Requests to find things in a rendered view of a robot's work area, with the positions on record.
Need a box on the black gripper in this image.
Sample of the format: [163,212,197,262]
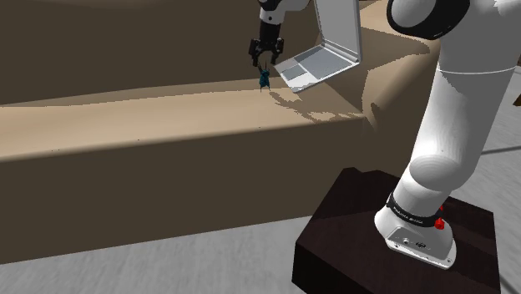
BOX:
[248,20,285,68]

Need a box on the silver open laptop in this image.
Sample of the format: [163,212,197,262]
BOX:
[273,0,363,94]

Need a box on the brown sofa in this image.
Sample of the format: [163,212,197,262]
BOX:
[0,0,443,266]

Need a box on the dark robot stand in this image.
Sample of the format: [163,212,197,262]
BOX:
[291,166,503,294]

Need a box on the small teal figure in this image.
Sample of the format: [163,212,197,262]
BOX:
[258,67,271,93]

